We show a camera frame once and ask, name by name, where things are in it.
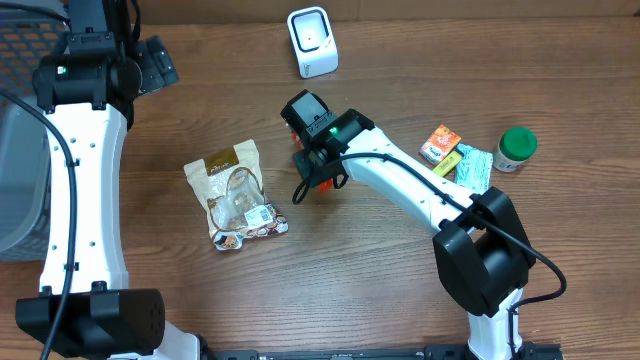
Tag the grey plastic mesh basket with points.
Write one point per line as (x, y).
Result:
(26, 37)

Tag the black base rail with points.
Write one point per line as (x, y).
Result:
(430, 352)

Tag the green lid jar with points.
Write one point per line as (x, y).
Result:
(516, 146)

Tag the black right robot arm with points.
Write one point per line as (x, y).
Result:
(482, 253)

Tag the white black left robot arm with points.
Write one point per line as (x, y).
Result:
(85, 96)

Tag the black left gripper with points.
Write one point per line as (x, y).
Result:
(155, 69)

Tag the beige PanTree snack pouch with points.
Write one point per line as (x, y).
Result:
(229, 187)

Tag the red Nescafe coffee stick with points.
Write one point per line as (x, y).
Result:
(322, 187)

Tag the teal tissue pack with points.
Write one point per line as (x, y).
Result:
(474, 170)

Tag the yellow black marker pen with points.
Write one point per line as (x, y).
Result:
(449, 163)

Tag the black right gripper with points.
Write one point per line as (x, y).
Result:
(314, 177)

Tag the orange snack box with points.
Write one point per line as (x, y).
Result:
(438, 146)

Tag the white barcode scanner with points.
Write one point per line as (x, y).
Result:
(313, 41)

